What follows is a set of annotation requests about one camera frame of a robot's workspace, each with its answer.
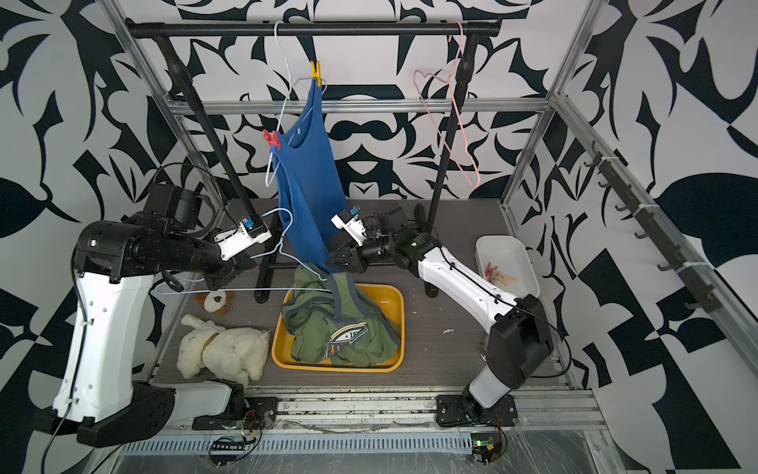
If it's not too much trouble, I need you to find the blue tank top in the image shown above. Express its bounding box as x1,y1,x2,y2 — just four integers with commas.
270,80,347,272

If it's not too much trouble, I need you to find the dark green printed tank top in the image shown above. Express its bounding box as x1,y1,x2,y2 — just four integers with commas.
281,266,402,369

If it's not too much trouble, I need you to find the blue wire hanger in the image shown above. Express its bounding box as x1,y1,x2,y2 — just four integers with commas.
151,207,327,296

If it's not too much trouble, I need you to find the beige wooden clothespin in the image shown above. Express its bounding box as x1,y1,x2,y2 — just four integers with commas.
493,272,517,286

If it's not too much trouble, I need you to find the white wire hanger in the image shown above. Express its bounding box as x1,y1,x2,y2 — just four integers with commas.
263,21,324,189

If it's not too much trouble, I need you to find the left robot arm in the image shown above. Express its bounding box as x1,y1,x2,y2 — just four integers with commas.
33,184,270,448

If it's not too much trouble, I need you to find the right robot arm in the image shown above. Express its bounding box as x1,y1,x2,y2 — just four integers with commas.
326,207,560,410

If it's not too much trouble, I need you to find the brown white round toy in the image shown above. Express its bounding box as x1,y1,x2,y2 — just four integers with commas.
195,290,235,315

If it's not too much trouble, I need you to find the yellow plastic tray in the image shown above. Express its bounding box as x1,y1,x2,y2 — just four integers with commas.
270,282,407,373

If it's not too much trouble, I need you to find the white plush dog toy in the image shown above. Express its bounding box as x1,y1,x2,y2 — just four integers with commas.
177,314,270,386

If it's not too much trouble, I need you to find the white plastic bin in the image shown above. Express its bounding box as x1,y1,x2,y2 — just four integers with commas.
476,235,540,297

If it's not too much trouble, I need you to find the red clothespin on blue top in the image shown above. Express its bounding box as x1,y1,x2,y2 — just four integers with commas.
263,130,281,150

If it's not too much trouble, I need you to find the yellow clothespin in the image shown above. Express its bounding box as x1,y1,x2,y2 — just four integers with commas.
310,60,323,88

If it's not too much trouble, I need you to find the black clothes rack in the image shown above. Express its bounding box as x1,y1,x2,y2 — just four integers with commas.
125,19,503,305

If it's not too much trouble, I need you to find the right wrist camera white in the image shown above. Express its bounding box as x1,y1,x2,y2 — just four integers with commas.
331,207,367,246

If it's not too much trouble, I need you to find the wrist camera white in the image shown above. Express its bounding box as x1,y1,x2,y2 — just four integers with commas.
331,207,367,246
213,216,272,262

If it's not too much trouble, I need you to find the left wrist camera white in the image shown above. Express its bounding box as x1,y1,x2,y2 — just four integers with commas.
213,216,272,262

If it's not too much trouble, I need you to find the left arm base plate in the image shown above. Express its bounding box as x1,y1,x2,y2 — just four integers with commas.
191,396,280,432

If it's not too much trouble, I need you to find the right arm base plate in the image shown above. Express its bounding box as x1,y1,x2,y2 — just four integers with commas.
435,395,518,428

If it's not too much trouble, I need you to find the left electronics board with wires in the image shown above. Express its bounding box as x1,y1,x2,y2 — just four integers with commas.
206,430,263,467

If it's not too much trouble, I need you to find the electronics board with wires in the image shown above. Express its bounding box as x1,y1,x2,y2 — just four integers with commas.
206,430,263,467
471,431,507,464

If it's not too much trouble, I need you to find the right electronics board with wires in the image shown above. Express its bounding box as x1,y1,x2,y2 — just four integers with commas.
471,431,507,464

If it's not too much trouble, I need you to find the black wall hook rail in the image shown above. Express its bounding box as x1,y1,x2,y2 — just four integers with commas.
586,141,724,313

